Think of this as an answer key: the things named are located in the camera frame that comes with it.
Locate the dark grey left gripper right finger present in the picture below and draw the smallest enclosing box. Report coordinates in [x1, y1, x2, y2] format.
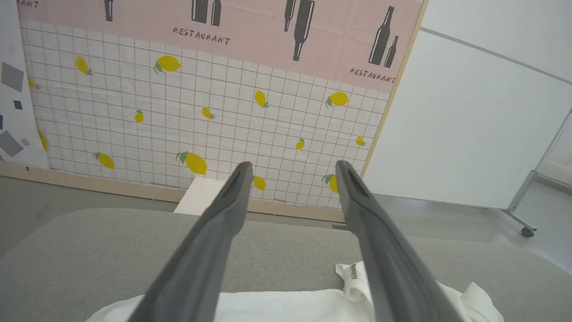
[335, 160, 466, 322]

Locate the terrazzo pattern panel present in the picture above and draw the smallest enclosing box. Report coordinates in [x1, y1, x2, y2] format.
[0, 0, 50, 170]

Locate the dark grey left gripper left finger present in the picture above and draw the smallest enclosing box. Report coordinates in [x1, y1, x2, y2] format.
[127, 161, 254, 322]

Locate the white box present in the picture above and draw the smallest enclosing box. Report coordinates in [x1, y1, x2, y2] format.
[173, 177, 227, 216]

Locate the metal stand leg with caster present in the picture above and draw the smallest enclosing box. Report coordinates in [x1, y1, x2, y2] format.
[500, 107, 572, 238]

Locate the white partition board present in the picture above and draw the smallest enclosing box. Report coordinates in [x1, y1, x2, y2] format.
[361, 0, 572, 210]

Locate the white garment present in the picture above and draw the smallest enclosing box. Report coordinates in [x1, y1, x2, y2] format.
[85, 261, 505, 322]

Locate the lemon and bottle print backdrop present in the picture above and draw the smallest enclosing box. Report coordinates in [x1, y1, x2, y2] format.
[17, 0, 429, 223]

